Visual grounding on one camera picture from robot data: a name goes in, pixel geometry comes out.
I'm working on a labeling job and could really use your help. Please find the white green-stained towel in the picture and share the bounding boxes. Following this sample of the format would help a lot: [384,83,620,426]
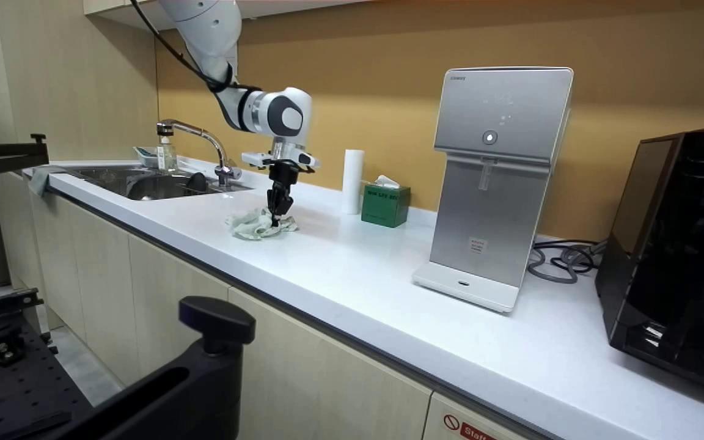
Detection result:
[228,203,300,245]

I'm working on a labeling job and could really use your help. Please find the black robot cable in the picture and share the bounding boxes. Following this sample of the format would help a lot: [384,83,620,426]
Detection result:
[126,0,237,93]

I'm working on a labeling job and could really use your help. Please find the black coiled power cable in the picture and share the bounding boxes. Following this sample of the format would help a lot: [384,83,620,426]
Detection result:
[526,236,605,286]

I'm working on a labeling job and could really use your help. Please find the beige wall cabinet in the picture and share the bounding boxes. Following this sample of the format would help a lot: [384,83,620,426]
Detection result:
[80,0,372,33]

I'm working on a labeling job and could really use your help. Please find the silver water dispenser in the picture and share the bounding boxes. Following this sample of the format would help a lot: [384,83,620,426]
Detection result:
[410,65,577,317]

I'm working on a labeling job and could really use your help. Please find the white paper roll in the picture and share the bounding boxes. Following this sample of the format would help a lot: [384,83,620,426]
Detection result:
[340,146,366,218]

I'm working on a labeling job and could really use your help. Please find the green tissue box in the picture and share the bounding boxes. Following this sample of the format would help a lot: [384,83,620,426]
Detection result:
[358,173,412,230]

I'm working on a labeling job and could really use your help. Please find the black glossy oven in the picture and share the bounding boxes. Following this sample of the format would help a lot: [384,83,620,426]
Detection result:
[594,119,704,402]

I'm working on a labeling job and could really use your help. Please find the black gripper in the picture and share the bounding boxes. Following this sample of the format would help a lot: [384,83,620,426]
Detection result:
[263,159,300,230]

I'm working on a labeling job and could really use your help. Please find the red warning sticker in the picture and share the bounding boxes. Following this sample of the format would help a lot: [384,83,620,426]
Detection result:
[439,411,498,440]

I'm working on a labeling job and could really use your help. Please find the small clear soap bottle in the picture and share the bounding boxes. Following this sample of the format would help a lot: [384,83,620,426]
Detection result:
[153,133,181,173]

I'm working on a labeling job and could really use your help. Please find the chrome faucet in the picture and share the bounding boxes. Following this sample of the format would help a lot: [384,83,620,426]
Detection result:
[153,116,241,188]

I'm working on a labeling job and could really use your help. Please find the dark round pan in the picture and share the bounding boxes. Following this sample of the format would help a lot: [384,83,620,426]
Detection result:
[125,170,213,203]

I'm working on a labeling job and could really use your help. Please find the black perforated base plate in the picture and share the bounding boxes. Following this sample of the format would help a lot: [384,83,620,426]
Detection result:
[0,287,98,440]

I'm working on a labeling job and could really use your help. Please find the beige base cabinet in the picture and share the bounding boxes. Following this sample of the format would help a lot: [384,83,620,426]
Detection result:
[0,173,549,440]

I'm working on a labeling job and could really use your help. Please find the steel kitchen sink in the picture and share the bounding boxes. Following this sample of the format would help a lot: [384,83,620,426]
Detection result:
[58,162,252,203]

